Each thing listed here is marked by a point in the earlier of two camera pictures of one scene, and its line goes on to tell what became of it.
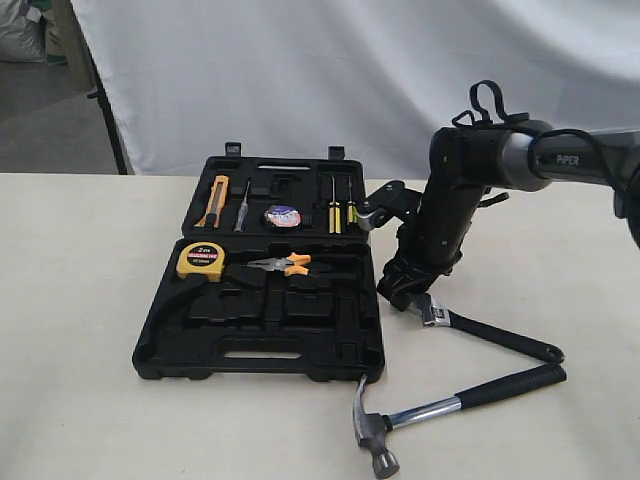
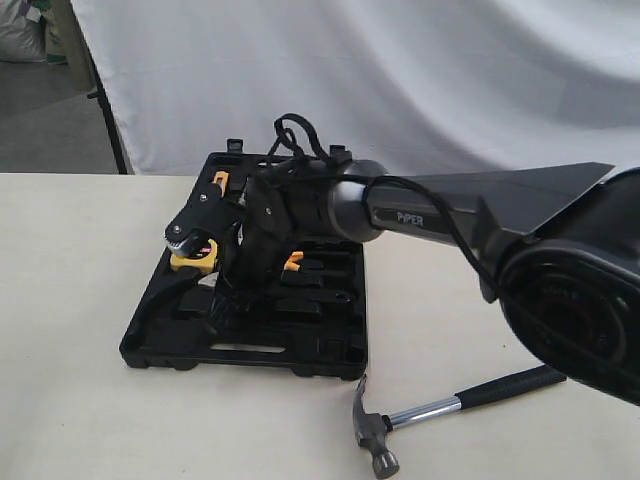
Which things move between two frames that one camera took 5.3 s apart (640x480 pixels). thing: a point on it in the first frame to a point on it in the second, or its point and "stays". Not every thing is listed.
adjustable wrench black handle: [550, 354] to [244, 317]
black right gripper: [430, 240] to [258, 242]
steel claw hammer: [372, 426] stays
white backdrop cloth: [289, 79] stays
